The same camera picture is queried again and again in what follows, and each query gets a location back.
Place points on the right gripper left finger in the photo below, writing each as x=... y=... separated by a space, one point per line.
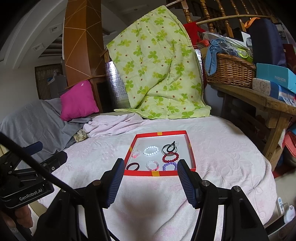
x=82 y=217

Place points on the green clover quilt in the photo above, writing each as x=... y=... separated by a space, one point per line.
x=159 y=67

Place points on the silver foil insulation panel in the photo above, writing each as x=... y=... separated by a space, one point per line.
x=119 y=94

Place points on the pink fleece blanket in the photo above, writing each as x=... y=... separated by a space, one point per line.
x=156 y=208

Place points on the brown wooden headboard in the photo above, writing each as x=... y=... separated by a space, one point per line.
x=83 y=41

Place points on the wicker basket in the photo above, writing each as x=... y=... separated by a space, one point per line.
x=231 y=70

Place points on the left hand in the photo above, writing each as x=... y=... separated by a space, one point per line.
x=23 y=217

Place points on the grey bed sheet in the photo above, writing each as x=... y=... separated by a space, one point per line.
x=41 y=121

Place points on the silver bangle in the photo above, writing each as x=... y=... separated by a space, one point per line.
x=169 y=149

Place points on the red shallow box tray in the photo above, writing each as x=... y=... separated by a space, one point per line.
x=145 y=157

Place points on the dark navy bag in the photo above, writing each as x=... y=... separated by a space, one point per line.
x=267 y=45

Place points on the magenta pillow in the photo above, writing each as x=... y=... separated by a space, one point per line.
x=78 y=102

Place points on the blue cloth in basket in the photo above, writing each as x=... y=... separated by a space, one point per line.
x=211 y=57

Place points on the floral patterned cloth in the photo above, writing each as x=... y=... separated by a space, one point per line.
x=80 y=136

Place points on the white tissue pack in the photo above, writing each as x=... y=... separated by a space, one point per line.
x=261 y=85

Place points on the blue fashion box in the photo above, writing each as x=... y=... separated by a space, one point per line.
x=277 y=74

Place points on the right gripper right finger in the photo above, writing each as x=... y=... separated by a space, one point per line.
x=240 y=221

